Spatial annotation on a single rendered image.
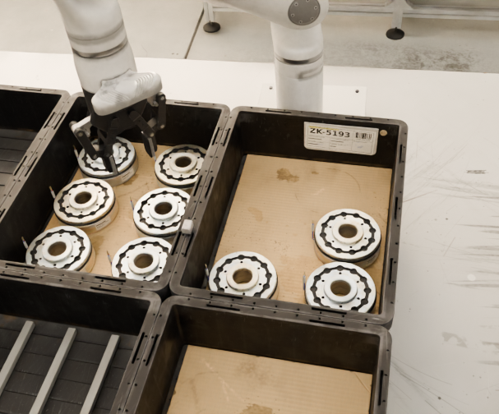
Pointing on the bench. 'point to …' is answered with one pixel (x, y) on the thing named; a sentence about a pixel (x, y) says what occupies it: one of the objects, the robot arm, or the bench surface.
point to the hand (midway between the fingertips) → (130, 155)
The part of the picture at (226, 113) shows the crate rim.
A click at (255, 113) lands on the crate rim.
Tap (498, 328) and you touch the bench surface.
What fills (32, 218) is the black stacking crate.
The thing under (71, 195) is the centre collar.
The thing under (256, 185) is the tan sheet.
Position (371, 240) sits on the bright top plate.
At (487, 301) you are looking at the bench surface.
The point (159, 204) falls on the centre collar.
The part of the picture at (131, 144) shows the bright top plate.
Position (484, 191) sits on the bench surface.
